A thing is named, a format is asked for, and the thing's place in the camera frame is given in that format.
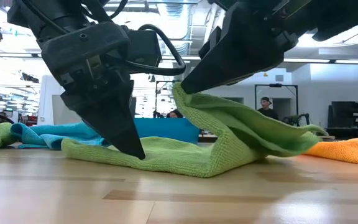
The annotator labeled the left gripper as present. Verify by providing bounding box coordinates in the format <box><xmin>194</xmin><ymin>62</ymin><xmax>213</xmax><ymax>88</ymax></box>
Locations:
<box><xmin>40</xmin><ymin>21</ymin><xmax>146</xmax><ymax>161</ymax></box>

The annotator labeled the blue microfiber towel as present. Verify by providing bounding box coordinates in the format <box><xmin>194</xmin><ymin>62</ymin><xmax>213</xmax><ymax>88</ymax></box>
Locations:
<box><xmin>10</xmin><ymin>121</ymin><xmax>111</xmax><ymax>150</ymax></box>

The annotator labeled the person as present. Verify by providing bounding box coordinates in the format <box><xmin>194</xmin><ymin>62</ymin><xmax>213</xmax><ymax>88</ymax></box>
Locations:
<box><xmin>257</xmin><ymin>96</ymin><xmax>279</xmax><ymax>121</ymax></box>
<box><xmin>166</xmin><ymin>108</ymin><xmax>185</xmax><ymax>119</ymax></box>

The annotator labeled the orange microfiber towel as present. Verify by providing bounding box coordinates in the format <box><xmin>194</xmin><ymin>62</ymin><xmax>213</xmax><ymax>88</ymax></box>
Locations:
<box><xmin>303</xmin><ymin>138</ymin><xmax>358</xmax><ymax>167</ymax></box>

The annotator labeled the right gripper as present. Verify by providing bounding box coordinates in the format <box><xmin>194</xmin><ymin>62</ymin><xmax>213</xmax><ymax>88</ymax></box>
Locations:
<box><xmin>272</xmin><ymin>0</ymin><xmax>358</xmax><ymax>43</ymax></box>

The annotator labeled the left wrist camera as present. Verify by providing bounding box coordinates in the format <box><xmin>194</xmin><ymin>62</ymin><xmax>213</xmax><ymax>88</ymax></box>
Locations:
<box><xmin>126</xmin><ymin>29</ymin><xmax>163</xmax><ymax>75</ymax></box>

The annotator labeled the teal plastic bin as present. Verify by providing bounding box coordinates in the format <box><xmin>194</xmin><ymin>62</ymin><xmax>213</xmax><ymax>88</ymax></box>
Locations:
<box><xmin>134</xmin><ymin>117</ymin><xmax>200</xmax><ymax>144</ymax></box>

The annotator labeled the black storage cabinet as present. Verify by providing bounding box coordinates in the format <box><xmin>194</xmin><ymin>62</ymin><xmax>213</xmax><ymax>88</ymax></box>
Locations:
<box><xmin>326</xmin><ymin>100</ymin><xmax>358</xmax><ymax>140</ymax></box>

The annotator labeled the black metal frame stand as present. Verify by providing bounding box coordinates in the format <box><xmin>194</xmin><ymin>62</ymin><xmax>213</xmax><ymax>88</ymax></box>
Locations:
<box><xmin>254</xmin><ymin>83</ymin><xmax>299</xmax><ymax>116</ymax></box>

